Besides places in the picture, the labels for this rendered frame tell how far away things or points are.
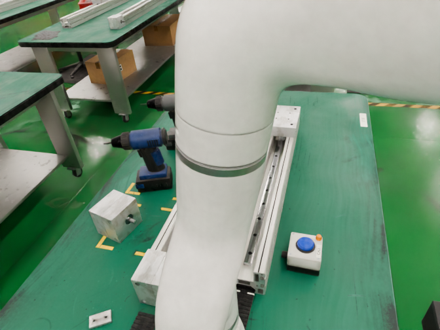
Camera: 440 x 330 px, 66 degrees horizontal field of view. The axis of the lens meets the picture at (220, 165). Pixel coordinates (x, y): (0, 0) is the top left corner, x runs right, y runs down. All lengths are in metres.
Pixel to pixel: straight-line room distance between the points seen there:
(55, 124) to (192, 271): 2.20
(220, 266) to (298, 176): 0.84
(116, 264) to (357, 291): 0.62
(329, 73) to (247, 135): 0.08
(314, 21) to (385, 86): 0.06
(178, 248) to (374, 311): 0.60
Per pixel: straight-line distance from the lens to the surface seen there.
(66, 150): 2.61
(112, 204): 1.02
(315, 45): 0.23
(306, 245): 0.87
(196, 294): 0.38
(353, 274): 0.94
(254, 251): 0.87
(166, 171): 1.14
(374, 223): 1.07
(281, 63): 0.24
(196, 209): 0.34
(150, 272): 0.83
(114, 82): 3.13
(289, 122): 1.23
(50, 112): 2.48
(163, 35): 4.51
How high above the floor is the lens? 1.52
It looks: 37 degrees down
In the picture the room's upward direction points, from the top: 6 degrees counter-clockwise
